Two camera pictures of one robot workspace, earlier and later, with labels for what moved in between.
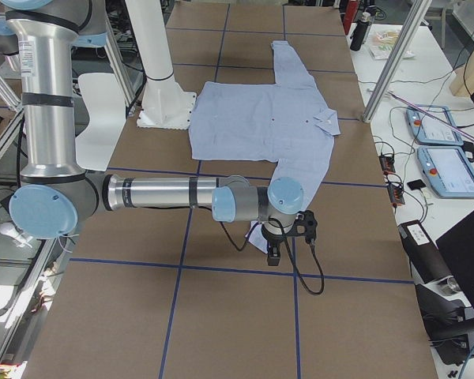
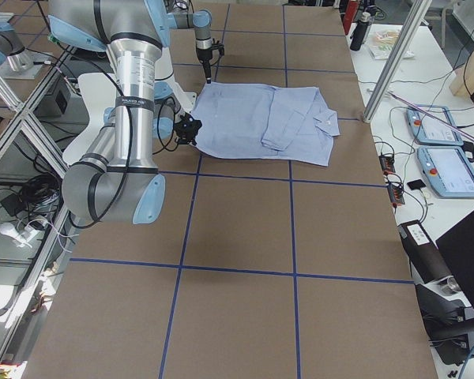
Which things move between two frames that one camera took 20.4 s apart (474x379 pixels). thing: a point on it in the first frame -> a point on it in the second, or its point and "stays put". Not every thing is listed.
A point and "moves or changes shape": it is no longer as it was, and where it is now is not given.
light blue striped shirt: [287, 120] moves or changes shape
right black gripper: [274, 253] -> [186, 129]
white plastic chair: [96, 144] stays put
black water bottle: [359, 32] stays put
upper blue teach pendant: [428, 130] stays put
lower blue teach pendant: [450, 172] stays put
